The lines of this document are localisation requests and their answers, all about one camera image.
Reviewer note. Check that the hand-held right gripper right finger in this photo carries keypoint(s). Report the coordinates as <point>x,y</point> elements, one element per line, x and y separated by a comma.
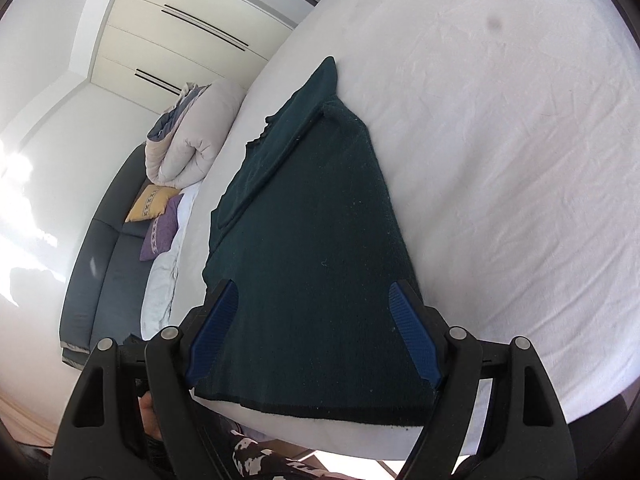
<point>415,335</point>

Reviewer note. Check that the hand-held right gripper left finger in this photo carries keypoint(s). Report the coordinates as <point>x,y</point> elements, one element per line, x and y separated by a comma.
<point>212,330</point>

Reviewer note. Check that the dark green knit garment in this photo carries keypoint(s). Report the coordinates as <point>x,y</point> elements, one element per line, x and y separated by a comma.
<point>310,240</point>

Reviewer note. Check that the crumpled white quilt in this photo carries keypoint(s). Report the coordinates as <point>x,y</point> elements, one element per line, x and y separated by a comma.
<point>160,290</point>

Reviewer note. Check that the purple patterned pillow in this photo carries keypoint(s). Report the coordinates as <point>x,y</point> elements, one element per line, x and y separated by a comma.
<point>160,232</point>

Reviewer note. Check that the dark grey sofa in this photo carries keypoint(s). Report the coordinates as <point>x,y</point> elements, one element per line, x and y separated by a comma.
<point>112,280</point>

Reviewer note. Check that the person's black and white pants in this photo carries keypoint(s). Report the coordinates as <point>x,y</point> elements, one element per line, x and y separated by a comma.
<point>265,460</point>

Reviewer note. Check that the yellow patterned pillow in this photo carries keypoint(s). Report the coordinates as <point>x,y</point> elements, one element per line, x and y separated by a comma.
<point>147,205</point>

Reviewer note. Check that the rolled beige duvet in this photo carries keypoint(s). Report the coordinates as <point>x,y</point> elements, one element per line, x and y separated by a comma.
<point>195,145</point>

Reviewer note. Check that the bed with white sheet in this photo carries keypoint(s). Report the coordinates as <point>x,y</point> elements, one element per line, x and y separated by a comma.
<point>500,160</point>

